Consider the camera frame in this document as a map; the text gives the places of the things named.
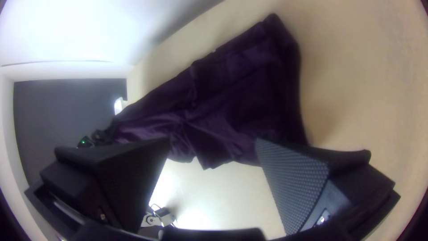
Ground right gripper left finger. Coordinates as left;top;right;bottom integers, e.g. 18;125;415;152
24;137;172;234

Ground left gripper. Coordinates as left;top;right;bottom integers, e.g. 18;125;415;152
91;129;114;146

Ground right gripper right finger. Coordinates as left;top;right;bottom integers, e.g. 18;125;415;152
255;137;401;237

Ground black t-shirt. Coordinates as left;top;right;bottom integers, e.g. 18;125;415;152
107;12;310;170

